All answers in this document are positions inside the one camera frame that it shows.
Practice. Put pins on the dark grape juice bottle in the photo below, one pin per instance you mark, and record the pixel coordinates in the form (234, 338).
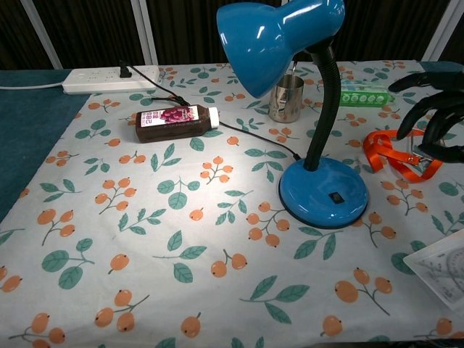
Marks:
(166, 125)

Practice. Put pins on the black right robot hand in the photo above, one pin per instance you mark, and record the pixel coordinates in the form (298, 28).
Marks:
(444, 108)

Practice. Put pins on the ruler set in clear bag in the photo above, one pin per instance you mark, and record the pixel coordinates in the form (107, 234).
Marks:
(440, 270)

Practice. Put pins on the black folding screen silver frame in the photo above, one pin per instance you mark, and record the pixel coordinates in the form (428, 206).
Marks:
(90, 32)

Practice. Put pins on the blue desk lamp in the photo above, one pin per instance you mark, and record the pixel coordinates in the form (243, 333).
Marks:
(268, 40)

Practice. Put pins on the floral patterned tablecloth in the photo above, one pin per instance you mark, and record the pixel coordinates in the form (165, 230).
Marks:
(163, 235)

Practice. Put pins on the metal spoon in cup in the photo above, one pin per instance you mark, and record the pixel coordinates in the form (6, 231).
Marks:
(295, 69)

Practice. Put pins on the green tissue pack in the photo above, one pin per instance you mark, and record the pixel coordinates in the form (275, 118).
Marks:
(366, 97)

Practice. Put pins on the stainless steel cup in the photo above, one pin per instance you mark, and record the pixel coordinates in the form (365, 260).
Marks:
(286, 101)

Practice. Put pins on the white power strip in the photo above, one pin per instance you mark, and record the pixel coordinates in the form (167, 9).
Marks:
(105, 81)

